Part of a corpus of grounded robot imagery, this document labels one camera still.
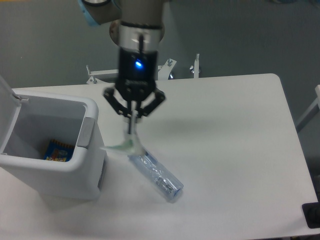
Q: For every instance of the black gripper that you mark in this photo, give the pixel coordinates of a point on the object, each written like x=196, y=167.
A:
x=135, y=82

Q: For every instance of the white paper carton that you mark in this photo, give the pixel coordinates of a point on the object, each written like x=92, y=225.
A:
x=131, y=145

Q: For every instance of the clear plastic bottle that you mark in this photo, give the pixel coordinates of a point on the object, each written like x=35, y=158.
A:
x=166, y=182

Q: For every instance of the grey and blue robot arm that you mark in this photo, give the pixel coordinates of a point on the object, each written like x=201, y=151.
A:
x=149, y=12

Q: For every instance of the white plastic trash can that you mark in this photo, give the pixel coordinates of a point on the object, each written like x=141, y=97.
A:
x=29, y=120

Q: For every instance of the blue snack wrapper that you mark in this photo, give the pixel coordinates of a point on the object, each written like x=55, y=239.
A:
x=58, y=151

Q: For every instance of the black object at table corner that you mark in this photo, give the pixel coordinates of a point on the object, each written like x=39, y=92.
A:
x=312, y=214

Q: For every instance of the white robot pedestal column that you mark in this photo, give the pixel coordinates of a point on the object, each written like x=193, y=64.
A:
x=136, y=37

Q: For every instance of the white clamp post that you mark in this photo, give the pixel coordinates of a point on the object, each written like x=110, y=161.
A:
x=195, y=68

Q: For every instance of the white frame at right edge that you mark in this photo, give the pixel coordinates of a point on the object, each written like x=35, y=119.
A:
x=310, y=112

